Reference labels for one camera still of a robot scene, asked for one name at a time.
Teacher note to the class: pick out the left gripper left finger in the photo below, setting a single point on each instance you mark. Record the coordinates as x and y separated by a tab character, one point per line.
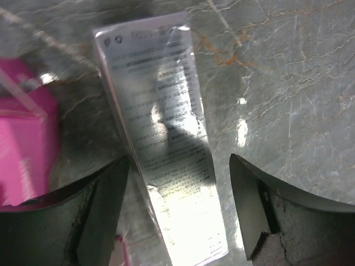
73	225

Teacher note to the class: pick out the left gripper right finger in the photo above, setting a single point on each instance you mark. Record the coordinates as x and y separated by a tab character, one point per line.
281	224

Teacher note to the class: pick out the silver toothpaste box small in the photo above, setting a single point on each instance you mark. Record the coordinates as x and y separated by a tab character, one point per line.
148	70

